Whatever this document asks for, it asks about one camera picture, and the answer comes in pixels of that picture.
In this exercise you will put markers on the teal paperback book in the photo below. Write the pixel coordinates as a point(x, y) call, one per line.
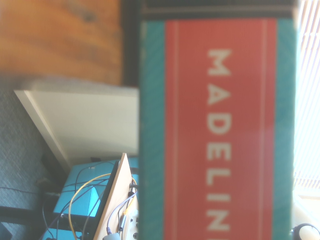
point(220, 130)

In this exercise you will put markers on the light wooden board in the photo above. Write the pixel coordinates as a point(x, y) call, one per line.
point(117, 190)

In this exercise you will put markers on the light blue cloth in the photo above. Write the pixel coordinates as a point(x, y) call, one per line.
point(82, 190)

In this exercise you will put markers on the wooden bookshelf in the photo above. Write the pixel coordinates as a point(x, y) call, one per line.
point(57, 40)

